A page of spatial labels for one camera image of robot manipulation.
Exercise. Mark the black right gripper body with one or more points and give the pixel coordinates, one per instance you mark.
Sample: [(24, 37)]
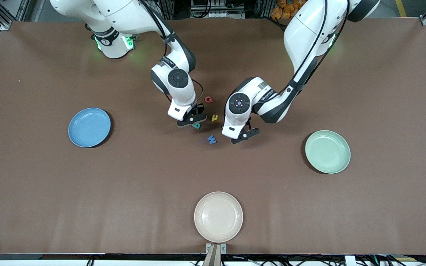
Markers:
[(199, 109)]

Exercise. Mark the blue foam letter W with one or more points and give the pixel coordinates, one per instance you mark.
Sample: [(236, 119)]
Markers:
[(212, 139)]

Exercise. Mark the green plate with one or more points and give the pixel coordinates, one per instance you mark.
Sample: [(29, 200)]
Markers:
[(327, 152)]

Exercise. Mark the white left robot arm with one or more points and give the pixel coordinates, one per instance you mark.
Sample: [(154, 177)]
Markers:
[(309, 33)]

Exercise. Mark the bag of orange objects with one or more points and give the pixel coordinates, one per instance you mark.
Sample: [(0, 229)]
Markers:
[(283, 9)]

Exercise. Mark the blue plate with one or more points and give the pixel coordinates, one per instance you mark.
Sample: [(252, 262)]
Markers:
[(89, 127)]

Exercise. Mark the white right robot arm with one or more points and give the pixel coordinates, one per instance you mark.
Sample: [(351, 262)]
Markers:
[(124, 14)]

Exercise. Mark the beige plate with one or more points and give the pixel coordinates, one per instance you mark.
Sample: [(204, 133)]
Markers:
[(218, 217)]

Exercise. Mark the brown table cover sheet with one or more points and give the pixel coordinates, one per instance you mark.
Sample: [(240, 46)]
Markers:
[(124, 184)]

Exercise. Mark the grey metal equipment rack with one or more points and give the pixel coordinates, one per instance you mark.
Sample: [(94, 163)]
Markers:
[(216, 7)]

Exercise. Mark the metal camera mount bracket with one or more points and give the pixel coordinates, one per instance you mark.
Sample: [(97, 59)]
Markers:
[(216, 255)]

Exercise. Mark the red foam letter Q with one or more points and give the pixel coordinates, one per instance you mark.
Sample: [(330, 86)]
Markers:
[(208, 99)]

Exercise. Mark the silver table edge rail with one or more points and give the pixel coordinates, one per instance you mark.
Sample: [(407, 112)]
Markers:
[(9, 256)]

